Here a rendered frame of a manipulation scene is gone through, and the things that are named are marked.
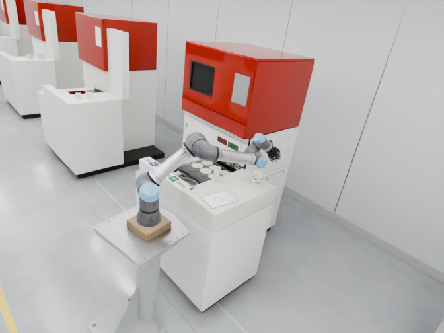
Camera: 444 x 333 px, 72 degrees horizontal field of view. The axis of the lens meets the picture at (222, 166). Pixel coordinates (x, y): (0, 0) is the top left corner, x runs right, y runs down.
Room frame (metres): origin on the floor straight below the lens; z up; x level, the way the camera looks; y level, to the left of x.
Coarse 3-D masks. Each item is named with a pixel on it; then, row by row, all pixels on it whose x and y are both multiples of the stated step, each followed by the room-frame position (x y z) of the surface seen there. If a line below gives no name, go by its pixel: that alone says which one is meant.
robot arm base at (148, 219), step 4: (140, 212) 1.50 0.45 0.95; (144, 212) 1.48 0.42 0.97; (148, 212) 1.48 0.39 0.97; (152, 212) 1.49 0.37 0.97; (156, 212) 1.51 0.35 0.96; (140, 216) 1.48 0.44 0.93; (144, 216) 1.48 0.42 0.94; (148, 216) 1.48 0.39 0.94; (152, 216) 1.49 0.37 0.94; (156, 216) 1.50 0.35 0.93; (160, 216) 1.53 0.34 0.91; (140, 220) 1.48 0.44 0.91; (144, 220) 1.47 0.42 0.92; (148, 220) 1.47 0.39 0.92; (152, 220) 1.48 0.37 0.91; (156, 220) 1.49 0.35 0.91; (160, 220) 1.52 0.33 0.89; (140, 224) 1.47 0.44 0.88; (144, 224) 1.46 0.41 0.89; (148, 224) 1.46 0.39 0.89; (152, 224) 1.47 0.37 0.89; (156, 224) 1.49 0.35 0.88
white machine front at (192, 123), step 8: (184, 120) 2.79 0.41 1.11; (192, 120) 2.71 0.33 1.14; (200, 120) 2.64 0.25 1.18; (184, 128) 2.79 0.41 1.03; (192, 128) 2.70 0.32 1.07; (200, 128) 2.63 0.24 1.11; (208, 128) 2.56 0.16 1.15; (216, 128) 2.49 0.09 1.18; (184, 136) 2.78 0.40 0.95; (208, 136) 2.55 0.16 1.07; (216, 136) 2.48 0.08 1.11; (224, 136) 2.42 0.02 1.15; (232, 136) 2.36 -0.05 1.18; (216, 144) 2.47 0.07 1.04; (240, 144) 2.29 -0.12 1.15; (248, 144) 2.24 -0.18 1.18
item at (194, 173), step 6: (198, 162) 2.37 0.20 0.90; (180, 168) 2.20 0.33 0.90; (186, 168) 2.22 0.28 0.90; (192, 168) 2.23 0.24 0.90; (198, 168) 2.25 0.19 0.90; (222, 168) 2.30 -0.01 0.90; (186, 174) 2.12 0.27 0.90; (192, 174) 2.13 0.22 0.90; (198, 174) 2.15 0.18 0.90; (204, 174) 2.16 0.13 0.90; (198, 180) 2.05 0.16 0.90; (204, 180) 2.07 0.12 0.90
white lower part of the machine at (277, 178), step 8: (280, 168) 2.64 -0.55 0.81; (288, 168) 2.74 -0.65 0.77; (264, 176) 2.47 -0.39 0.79; (272, 176) 2.56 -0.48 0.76; (280, 176) 2.66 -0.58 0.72; (272, 184) 2.58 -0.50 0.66; (280, 184) 2.68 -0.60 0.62; (280, 192) 2.71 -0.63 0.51; (280, 200) 2.74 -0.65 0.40; (272, 208) 2.65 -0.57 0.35; (272, 216) 2.68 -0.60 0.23; (272, 224) 2.71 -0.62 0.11
